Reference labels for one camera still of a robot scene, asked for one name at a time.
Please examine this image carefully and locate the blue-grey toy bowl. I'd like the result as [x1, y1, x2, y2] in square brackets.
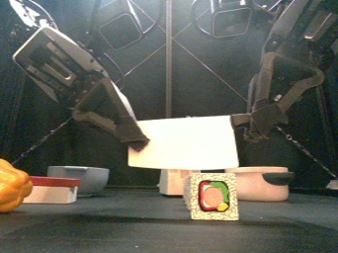
[47, 165, 111, 197]

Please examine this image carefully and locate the toy sushi roll piece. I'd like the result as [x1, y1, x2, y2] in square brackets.
[181, 173, 191, 211]
[187, 171, 242, 221]

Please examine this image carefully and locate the red and white toy block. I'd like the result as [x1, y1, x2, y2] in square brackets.
[23, 175, 82, 205]

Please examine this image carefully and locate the yellow toy pepper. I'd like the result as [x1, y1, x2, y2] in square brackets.
[0, 158, 35, 213]

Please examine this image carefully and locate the grey vertical frame pole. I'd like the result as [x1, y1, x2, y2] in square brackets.
[166, 0, 173, 119]

